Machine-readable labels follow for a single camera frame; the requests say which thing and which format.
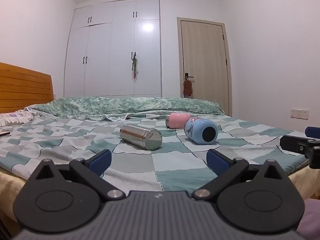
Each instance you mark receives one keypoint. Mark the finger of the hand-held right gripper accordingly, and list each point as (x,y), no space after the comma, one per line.
(300,145)
(312,132)

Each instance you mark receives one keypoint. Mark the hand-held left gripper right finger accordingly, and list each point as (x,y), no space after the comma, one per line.
(217,161)

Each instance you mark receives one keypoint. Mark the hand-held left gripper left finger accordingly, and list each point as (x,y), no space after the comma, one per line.
(101,160)

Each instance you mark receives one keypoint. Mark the blue cartoon cup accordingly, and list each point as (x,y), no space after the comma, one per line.
(194,129)

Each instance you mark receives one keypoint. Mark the silver steel cup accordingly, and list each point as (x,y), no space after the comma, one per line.
(136,136)

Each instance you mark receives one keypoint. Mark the pink cup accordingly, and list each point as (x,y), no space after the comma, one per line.
(176,120)

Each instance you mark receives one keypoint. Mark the checkered green bed blanket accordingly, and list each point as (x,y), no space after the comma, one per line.
(75,140)

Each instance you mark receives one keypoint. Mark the green floral quilt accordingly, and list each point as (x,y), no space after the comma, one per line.
(125,106)

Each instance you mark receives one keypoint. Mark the purple cloth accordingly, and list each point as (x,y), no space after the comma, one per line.
(312,217)

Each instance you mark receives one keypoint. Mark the red hanging ornament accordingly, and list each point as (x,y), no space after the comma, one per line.
(187,87)

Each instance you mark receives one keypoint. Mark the patterned white pillow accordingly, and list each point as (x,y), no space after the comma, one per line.
(15,118)

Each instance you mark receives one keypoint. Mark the green hanging ornament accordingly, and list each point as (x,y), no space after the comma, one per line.
(134,66)

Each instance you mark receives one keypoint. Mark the wooden headboard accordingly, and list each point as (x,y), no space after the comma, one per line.
(25,90)

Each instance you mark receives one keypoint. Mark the white wardrobe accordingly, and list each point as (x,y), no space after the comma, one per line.
(100,55)

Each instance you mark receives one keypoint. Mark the beige wooden door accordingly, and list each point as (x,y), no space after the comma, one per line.
(202,55)

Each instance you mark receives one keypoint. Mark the white wall socket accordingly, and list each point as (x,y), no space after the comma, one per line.
(299,113)

